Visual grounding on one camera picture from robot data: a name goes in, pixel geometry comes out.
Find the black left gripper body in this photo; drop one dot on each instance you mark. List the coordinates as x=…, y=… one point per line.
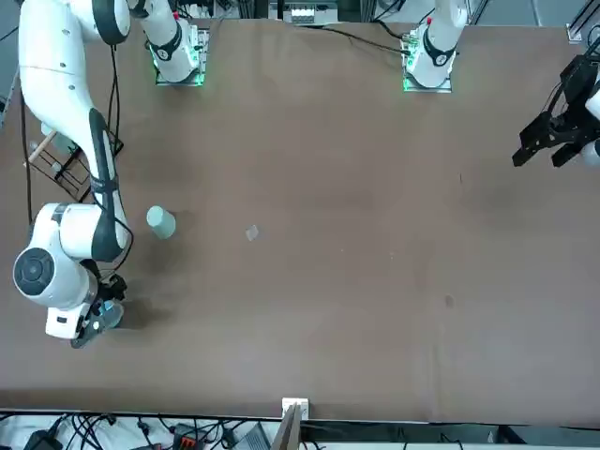
x=581, y=77

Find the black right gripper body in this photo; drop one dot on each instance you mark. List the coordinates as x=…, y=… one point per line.
x=98, y=293

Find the blue plastic cup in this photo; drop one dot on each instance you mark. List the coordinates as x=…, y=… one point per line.
x=112, y=316

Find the green plastic cup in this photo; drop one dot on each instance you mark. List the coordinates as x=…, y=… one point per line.
x=161, y=225

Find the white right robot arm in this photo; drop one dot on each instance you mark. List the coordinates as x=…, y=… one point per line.
x=51, y=94

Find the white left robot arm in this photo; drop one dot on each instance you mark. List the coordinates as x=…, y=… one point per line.
x=438, y=51

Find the pale green cup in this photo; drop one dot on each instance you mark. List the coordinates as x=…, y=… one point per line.
x=62, y=143

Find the large black power brick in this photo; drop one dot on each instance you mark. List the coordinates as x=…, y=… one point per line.
x=42, y=441

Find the clear tape piece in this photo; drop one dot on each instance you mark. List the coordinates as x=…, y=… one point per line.
x=253, y=233

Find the black adapter with orange clips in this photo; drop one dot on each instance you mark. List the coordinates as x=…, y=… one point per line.
x=187, y=440

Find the wooden rack rod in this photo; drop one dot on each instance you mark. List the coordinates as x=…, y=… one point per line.
x=41, y=149

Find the white power strip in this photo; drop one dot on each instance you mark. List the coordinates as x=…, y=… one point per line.
x=302, y=15

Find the aluminium frame bracket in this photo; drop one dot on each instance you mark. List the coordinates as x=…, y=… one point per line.
x=576, y=33

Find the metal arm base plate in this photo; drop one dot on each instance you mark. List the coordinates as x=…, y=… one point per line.
x=202, y=51
x=429, y=89

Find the aluminium frame post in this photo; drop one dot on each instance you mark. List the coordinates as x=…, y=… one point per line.
x=291, y=426

